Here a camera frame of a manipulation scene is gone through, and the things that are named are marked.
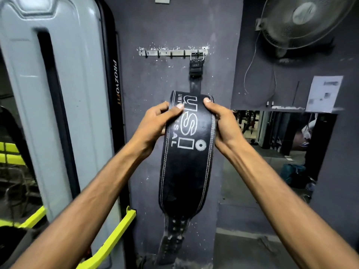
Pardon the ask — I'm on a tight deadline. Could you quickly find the metal wall hook rack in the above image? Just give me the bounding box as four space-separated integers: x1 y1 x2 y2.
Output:
139 49 208 58

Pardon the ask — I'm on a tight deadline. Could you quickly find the fan power cable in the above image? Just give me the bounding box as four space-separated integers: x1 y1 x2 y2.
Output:
243 31 277 101

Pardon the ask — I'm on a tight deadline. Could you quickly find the black machine upright column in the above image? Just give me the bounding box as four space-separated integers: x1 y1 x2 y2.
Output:
94 0 138 269

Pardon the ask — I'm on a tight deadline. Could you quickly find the black leather weightlifting belt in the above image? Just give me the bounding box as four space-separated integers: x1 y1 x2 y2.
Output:
156 52 217 265

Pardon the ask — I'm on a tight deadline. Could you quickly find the white paper notice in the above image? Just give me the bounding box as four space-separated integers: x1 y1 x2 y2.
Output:
305 75 344 113

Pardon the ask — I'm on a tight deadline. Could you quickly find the teal bag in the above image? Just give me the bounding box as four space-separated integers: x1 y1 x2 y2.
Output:
280 163 307 188

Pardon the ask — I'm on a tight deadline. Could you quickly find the person's left forearm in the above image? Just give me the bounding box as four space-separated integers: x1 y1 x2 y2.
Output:
11 134 157 269

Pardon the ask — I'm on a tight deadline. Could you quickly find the grey wall fan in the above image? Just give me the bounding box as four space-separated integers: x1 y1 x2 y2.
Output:
255 0 358 58

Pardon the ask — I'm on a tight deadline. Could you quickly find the person's right forearm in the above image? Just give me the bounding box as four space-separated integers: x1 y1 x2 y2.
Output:
216 137 359 269

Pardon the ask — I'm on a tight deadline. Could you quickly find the yellow machine frame bar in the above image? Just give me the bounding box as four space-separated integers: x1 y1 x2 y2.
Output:
0 205 47 229
84 206 137 269

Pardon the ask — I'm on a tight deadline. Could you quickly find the grey gym machine shroud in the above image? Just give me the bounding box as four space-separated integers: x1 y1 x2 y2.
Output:
0 0 125 269

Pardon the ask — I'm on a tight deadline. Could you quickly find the person's right hand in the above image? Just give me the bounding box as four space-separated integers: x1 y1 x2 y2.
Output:
203 97 247 150

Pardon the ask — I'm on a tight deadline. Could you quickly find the person's left hand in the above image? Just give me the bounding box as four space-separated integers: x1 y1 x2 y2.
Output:
135 101 184 149

